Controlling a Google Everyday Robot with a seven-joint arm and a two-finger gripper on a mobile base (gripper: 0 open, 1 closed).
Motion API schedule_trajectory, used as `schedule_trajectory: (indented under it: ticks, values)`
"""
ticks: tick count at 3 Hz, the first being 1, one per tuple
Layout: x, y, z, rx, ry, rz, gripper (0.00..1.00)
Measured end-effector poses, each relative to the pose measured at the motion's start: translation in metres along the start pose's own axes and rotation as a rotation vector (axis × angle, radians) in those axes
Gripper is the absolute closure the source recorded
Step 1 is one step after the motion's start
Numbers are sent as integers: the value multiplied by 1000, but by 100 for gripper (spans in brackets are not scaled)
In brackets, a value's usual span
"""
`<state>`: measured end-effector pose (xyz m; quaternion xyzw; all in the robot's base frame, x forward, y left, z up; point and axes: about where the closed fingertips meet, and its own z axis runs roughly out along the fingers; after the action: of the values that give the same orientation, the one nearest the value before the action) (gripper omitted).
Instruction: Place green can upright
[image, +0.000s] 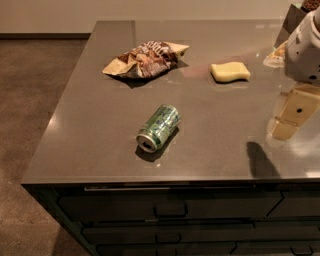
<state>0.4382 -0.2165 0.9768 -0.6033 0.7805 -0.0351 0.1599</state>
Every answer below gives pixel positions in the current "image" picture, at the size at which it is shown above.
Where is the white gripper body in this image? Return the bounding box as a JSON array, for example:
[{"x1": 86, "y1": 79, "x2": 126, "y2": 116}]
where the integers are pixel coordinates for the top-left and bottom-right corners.
[{"x1": 285, "y1": 13, "x2": 320, "y2": 84}]

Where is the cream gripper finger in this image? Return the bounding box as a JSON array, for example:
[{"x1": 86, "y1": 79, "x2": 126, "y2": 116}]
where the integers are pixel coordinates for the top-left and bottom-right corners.
[{"x1": 270, "y1": 83, "x2": 320, "y2": 140}]

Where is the green soda can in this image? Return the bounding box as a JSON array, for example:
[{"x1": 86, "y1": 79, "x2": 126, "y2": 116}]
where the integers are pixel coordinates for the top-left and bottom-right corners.
[{"x1": 136, "y1": 104, "x2": 181, "y2": 153}]

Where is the clear plastic snack bag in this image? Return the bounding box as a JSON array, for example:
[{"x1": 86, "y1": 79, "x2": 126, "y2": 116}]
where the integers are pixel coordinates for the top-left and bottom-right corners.
[{"x1": 263, "y1": 42, "x2": 287, "y2": 68}]

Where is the dark box with snacks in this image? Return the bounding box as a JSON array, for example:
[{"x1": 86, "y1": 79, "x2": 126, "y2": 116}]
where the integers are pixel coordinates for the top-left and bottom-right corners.
[{"x1": 274, "y1": 0, "x2": 320, "y2": 48}]

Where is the yellow sponge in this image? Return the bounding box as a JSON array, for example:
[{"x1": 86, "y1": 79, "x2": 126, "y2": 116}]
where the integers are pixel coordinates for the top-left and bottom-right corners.
[{"x1": 211, "y1": 62, "x2": 251, "y2": 83}]

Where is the dark drawer cabinet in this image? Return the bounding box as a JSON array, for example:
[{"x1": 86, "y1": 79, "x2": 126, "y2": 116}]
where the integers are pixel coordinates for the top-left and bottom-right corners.
[{"x1": 25, "y1": 184, "x2": 320, "y2": 256}]

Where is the crumpled brown chip bag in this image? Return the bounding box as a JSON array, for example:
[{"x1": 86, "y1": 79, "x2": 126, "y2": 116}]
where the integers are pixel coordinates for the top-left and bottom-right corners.
[{"x1": 103, "y1": 41, "x2": 189, "y2": 79}]

